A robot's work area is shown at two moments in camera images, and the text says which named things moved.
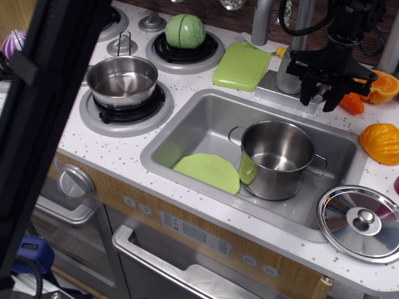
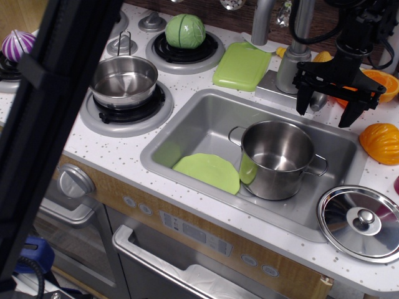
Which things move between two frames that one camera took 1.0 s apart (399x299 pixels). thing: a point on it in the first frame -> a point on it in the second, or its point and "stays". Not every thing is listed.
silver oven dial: [75, 182] stays
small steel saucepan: [123, 81] stays
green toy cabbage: [185, 31] stays
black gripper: [335, 62] -> [338, 76]
